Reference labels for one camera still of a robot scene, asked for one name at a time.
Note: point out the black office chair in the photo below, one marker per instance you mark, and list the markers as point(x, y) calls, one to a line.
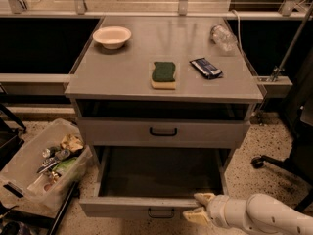
point(297, 112)

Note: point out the clear plastic storage bin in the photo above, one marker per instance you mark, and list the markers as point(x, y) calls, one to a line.
point(29, 172)

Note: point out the clear plastic bottle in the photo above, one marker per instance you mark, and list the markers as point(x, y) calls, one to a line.
point(223, 38)

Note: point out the green packet in bin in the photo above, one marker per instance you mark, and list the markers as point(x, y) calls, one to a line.
point(62, 167)

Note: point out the grey top drawer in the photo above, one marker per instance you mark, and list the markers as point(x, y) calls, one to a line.
point(163, 132)

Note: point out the white bowl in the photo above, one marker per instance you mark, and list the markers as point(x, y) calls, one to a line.
point(112, 37)

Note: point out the green yellow sponge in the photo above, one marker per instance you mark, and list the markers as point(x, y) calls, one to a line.
point(163, 76)

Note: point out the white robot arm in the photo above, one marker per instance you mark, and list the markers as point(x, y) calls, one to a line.
point(259, 214)

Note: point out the grey drawer cabinet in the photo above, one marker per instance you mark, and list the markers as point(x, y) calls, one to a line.
point(117, 83)

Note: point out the grey drawer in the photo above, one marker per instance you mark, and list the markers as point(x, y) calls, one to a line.
point(155, 182)
point(163, 132)

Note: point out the metal can in bin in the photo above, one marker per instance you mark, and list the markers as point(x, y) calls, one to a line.
point(63, 154)

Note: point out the dark blue snack packet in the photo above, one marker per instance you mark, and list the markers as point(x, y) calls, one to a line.
point(206, 68)

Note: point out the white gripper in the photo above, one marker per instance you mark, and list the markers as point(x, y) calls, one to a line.
point(217, 209)

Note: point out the crumpled yellow wrapper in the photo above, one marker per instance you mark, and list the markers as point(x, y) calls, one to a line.
point(72, 143)

